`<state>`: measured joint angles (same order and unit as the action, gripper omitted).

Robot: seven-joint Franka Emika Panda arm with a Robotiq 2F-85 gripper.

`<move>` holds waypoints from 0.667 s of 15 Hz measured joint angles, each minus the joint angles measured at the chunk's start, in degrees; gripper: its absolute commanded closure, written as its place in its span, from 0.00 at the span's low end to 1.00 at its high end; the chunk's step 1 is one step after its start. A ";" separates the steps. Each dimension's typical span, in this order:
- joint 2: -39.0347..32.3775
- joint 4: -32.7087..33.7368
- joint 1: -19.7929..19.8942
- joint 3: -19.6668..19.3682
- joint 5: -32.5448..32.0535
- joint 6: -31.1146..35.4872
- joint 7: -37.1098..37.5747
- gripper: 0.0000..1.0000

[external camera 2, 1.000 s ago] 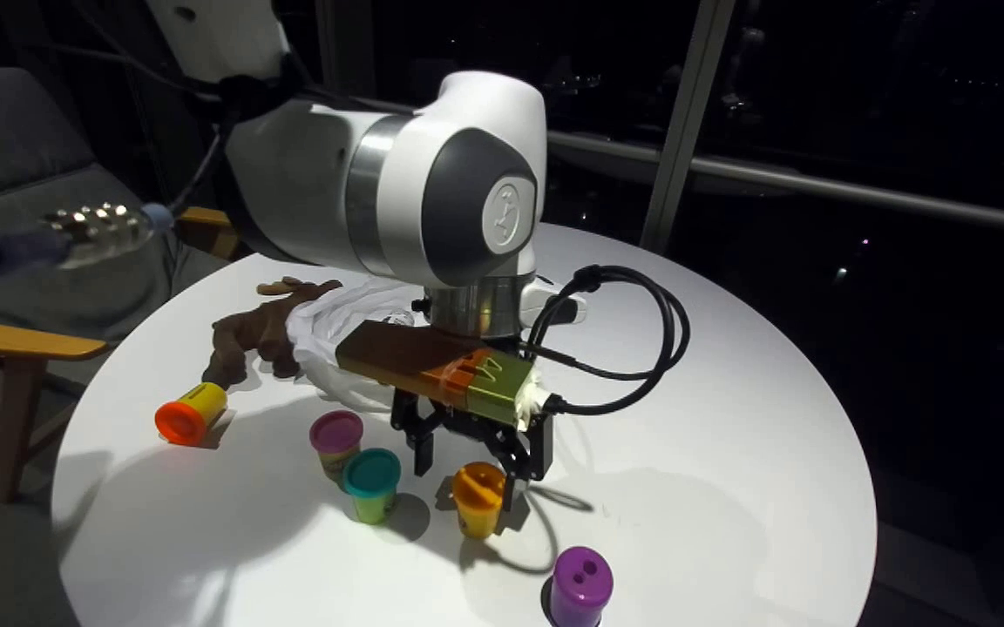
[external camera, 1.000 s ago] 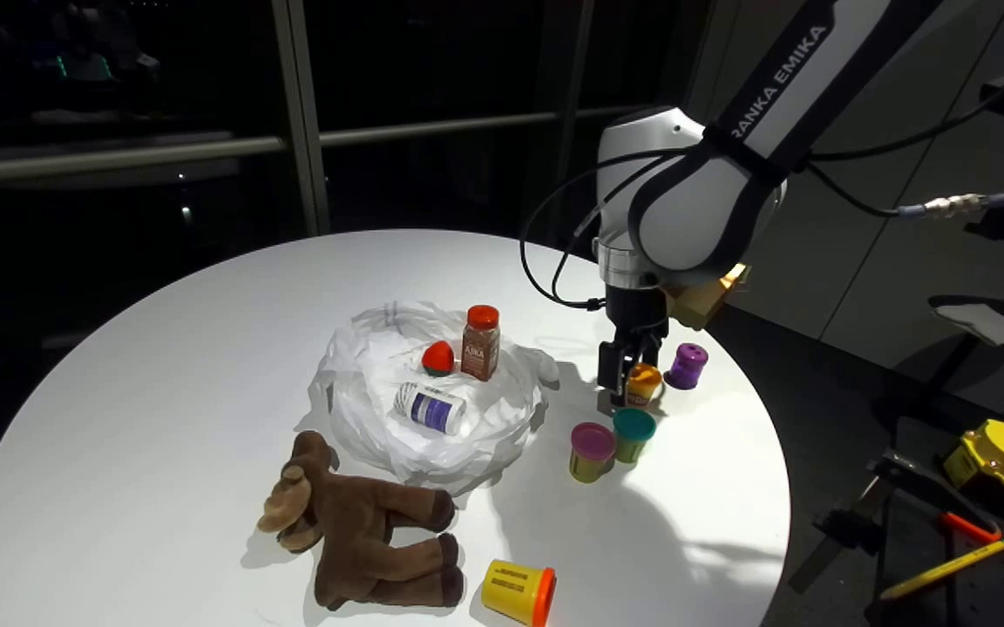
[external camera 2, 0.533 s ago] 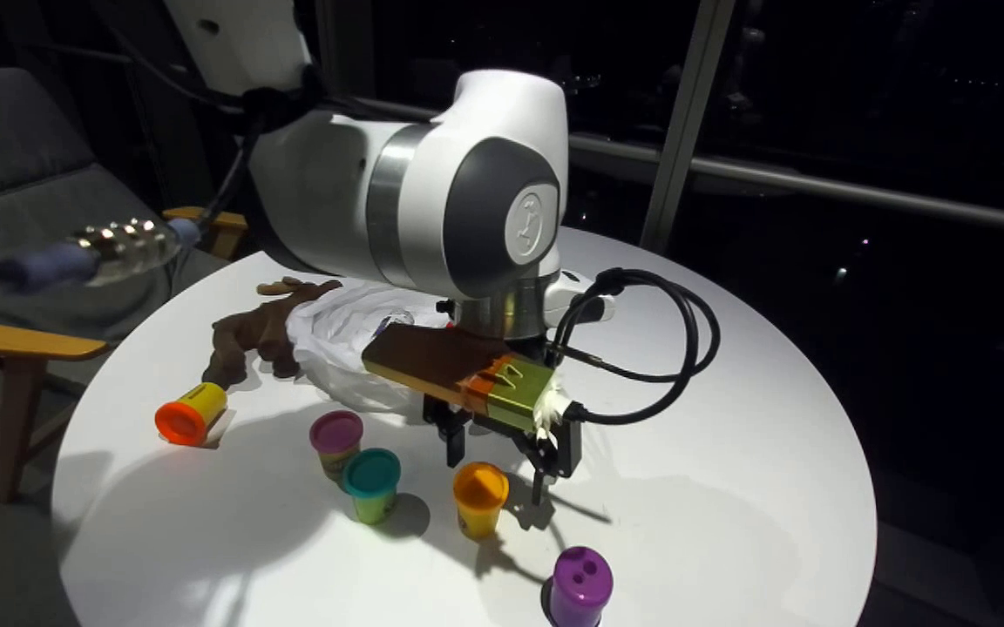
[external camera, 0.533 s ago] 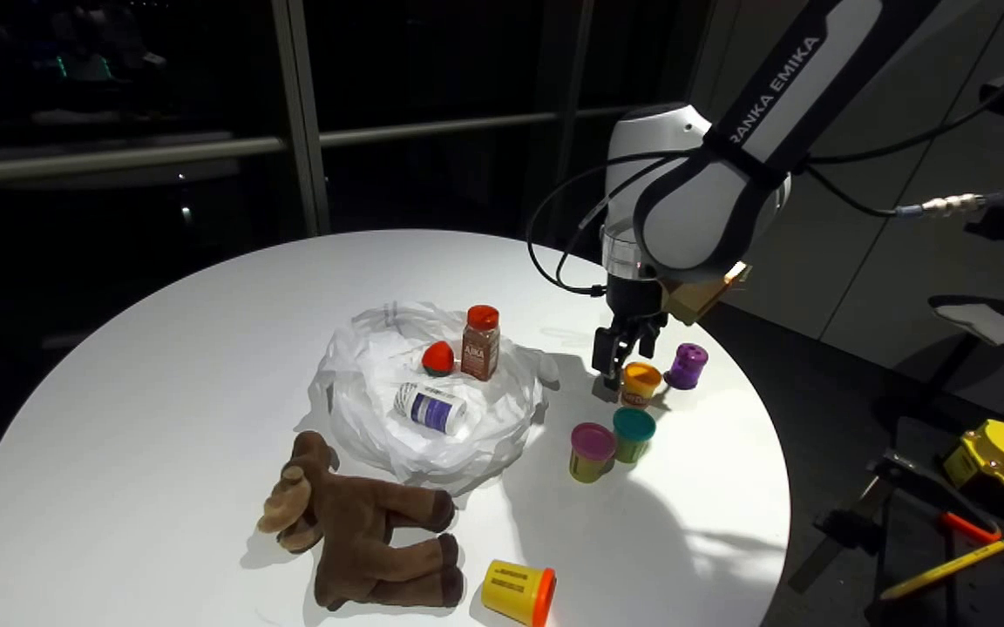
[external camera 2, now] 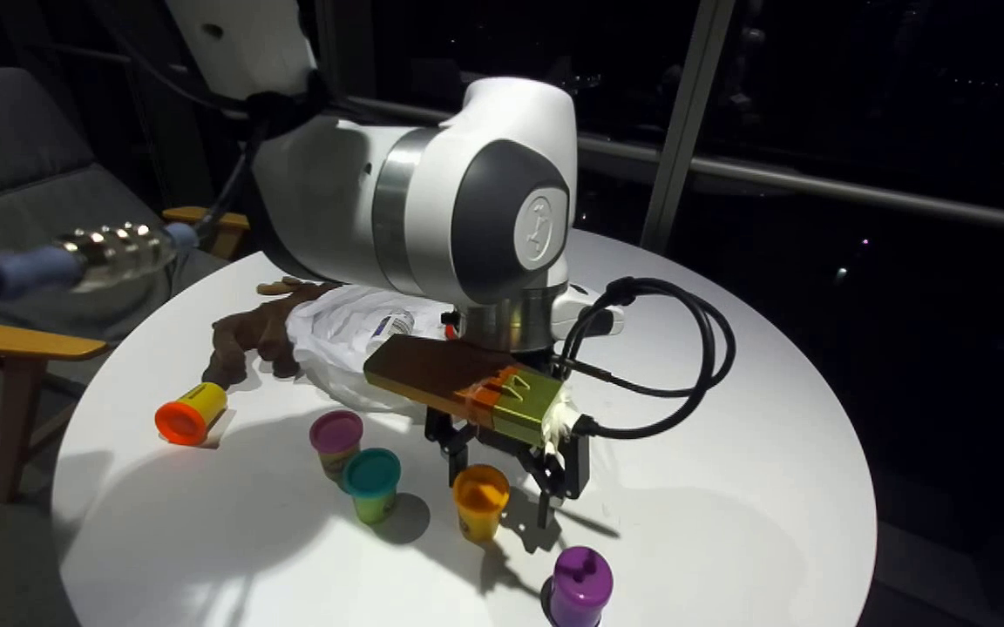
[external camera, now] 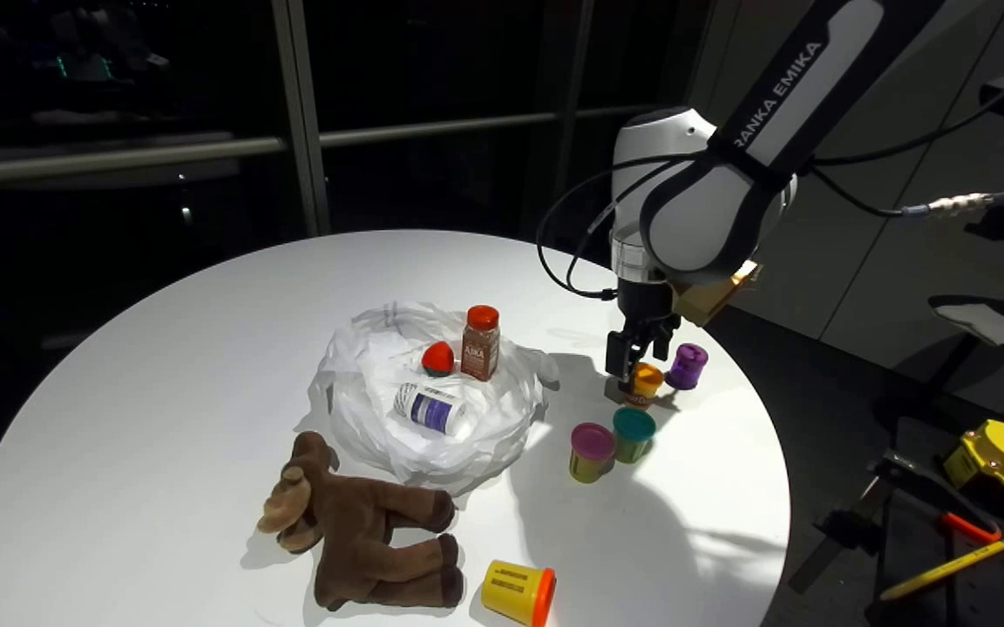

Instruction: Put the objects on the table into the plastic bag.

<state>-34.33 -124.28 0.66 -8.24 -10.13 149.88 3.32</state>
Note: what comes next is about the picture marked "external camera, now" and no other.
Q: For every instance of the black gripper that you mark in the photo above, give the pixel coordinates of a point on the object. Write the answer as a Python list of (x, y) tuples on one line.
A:
[(648, 314)]

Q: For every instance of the spice bottle with orange cap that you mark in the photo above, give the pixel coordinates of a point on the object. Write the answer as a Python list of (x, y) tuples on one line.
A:
[(479, 341)]

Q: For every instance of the small red round toy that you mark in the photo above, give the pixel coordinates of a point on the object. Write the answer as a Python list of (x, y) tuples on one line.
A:
[(441, 355)]

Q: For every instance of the clear small jar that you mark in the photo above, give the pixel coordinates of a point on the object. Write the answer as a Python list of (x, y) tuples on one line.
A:
[(433, 410)]

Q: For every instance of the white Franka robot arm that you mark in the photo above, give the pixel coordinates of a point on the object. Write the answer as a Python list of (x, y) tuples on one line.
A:
[(714, 195)]

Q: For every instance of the white plastic bag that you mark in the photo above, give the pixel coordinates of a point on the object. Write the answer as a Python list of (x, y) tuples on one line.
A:
[(351, 396)]

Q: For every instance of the purple container with holed lid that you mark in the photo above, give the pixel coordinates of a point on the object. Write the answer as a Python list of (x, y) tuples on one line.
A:
[(687, 367)]

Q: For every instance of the tub with teal lid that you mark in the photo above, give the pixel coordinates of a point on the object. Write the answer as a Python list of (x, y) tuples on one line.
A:
[(632, 432)]

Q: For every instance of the tub with magenta lid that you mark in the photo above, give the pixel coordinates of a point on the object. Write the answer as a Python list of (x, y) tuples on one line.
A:
[(592, 454)]

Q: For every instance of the yellow tub with orange lid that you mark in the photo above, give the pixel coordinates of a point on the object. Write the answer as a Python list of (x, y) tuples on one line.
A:
[(514, 593)]

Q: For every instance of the brown moose plush toy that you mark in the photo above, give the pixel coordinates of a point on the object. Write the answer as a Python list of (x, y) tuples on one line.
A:
[(366, 525)]

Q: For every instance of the grey window mullion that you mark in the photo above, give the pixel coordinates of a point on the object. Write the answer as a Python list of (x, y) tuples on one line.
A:
[(298, 115)]

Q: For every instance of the grey window railing bar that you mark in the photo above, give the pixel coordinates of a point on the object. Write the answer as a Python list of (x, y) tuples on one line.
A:
[(119, 159)]

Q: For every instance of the brown green wrist camera box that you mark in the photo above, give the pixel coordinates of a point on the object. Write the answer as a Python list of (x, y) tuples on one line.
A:
[(717, 294)]

